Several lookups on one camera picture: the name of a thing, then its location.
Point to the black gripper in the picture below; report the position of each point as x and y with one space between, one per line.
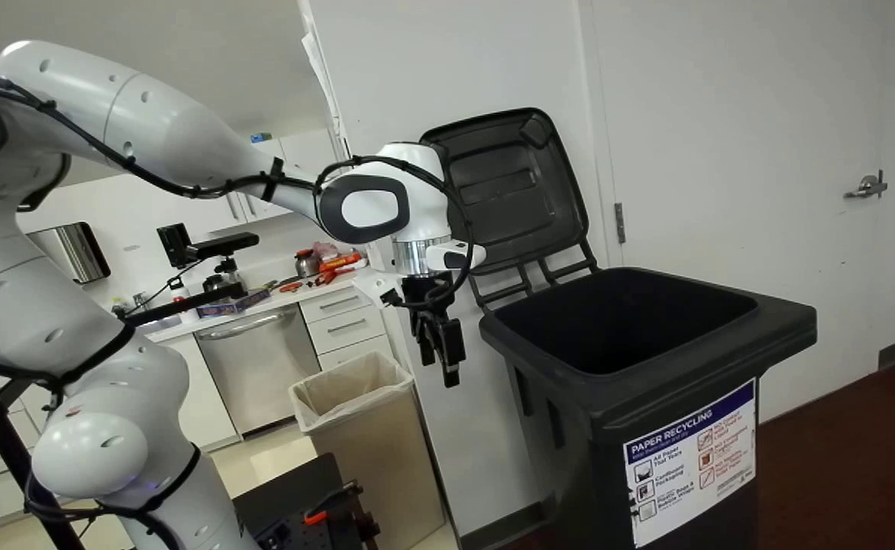
435 293

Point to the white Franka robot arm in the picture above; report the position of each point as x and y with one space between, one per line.
111 112

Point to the beige trash bin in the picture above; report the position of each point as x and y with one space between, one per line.
373 459

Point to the big black bin body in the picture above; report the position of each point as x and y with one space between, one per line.
568 447

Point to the white drawer cabinet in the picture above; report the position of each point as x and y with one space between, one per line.
344 325

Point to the orange tools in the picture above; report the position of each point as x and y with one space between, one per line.
331 265

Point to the stainless steel dishwasher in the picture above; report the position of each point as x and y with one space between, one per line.
259 371

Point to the black breadboard base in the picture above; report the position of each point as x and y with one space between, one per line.
283 499

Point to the metal door hinge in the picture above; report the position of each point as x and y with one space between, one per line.
620 222

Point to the white recycling label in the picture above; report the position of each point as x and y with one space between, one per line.
684 462

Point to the white door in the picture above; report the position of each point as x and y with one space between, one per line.
730 133

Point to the metal paper towel dispenser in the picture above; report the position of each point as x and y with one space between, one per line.
74 251

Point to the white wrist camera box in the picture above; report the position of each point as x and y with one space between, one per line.
464 256

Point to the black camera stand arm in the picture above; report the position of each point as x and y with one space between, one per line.
213 244

